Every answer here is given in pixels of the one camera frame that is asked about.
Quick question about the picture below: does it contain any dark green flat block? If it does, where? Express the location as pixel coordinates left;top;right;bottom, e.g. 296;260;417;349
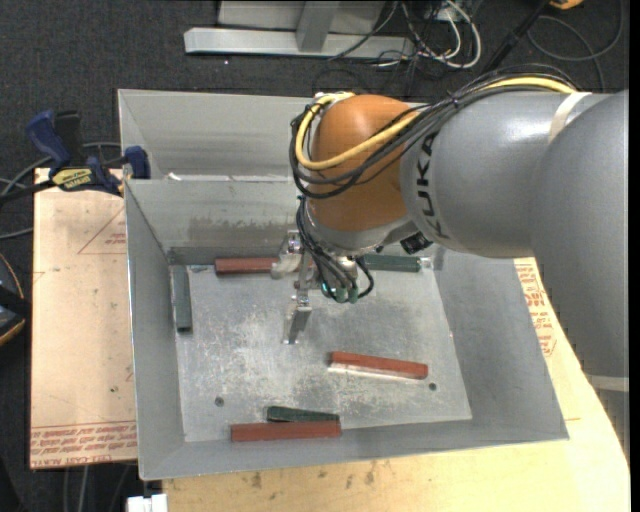
361;254;423;274
171;264;194;333
265;405;342;424

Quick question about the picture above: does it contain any brown cardboard board red print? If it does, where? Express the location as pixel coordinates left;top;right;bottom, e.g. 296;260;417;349
29;167;560;471

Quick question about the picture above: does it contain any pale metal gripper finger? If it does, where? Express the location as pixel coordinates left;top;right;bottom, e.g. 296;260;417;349
271;232;304;280
281;294;314;346

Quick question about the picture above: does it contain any black cylinder on white bracket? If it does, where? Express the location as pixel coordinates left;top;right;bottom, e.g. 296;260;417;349
398;230;433;256

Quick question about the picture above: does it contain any grey metal bin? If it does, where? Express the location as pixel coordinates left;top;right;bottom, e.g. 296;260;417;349
117;88;571;482

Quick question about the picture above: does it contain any red-brown flat block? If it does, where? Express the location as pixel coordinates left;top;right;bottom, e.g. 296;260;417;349
326;350;430;381
214;256;279;276
230;419;343;443

